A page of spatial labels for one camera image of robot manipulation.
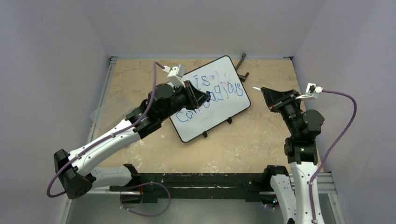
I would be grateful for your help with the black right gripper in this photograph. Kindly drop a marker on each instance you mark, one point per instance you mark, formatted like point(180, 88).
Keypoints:
point(283, 102)

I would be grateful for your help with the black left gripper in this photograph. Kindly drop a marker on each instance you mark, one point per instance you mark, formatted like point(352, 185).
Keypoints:
point(196, 98)

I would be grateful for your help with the white whiteboard with black frame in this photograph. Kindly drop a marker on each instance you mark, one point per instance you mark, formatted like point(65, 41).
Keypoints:
point(228, 98)

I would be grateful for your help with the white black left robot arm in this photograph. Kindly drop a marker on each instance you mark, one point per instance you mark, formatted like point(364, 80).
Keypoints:
point(78, 170)

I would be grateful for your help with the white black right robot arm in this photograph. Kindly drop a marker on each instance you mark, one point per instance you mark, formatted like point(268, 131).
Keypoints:
point(298, 200)

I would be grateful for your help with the clear plastic screw organizer box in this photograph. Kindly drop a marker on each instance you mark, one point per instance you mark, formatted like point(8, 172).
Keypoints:
point(110, 111)

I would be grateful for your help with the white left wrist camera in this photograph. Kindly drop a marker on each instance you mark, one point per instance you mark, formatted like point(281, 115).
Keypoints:
point(175, 75)

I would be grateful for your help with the aluminium frame rail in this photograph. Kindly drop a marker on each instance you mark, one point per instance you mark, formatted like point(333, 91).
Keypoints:
point(198, 101)

